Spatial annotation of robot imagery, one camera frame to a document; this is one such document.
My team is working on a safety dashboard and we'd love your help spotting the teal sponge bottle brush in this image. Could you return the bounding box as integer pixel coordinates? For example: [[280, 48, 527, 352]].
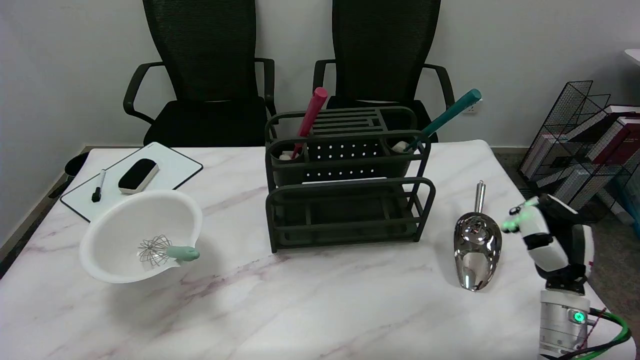
[[392, 89, 483, 153]]

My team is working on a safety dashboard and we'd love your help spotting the black round floor object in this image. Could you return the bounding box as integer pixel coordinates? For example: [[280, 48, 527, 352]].
[[64, 151, 91, 178]]

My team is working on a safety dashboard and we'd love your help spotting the green robot cable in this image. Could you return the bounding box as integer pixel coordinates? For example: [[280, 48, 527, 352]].
[[570, 310, 632, 360]]

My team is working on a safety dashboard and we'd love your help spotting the shiny metal scoop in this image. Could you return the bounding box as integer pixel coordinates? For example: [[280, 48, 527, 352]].
[[453, 181, 503, 292]]

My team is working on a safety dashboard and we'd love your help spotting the small white whiteboard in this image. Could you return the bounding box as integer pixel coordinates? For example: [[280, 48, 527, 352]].
[[60, 142, 204, 223]]

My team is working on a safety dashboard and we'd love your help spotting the black wire mesh file rack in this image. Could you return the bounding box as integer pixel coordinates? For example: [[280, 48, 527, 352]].
[[517, 80, 640, 225]]

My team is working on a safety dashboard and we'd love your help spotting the black mesh office chair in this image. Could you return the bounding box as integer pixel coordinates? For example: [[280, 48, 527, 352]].
[[123, 0, 277, 148], [313, 0, 456, 146]]

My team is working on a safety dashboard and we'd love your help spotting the black white whiteboard eraser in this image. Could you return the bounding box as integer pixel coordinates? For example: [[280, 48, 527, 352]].
[[118, 158, 160, 195]]

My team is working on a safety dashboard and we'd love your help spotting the black whiteboard marker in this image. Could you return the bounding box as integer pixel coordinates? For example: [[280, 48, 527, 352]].
[[91, 169, 107, 203]]

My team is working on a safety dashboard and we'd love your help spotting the white paper stack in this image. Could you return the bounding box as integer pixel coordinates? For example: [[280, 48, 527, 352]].
[[545, 167, 601, 211]]

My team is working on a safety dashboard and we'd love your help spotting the pink sponge bottle brush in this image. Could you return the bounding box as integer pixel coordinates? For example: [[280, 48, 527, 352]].
[[279, 87, 329, 162]]

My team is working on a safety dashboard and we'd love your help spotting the mint handled wire whisk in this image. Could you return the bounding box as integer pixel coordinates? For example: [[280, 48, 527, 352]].
[[137, 235, 201, 266]]

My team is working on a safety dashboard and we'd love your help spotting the dark green dish rack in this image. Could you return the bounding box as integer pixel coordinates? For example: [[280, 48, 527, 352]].
[[264, 106, 437, 254]]

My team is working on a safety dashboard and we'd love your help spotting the maroon hardcover book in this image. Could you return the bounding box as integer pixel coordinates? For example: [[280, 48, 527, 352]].
[[592, 116, 640, 166]]

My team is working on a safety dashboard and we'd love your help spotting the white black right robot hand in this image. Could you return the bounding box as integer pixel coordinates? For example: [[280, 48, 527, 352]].
[[501, 194, 596, 296]]

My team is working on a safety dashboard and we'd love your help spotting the white plastic mixing bowl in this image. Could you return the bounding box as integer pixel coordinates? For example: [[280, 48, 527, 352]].
[[79, 189, 204, 285]]

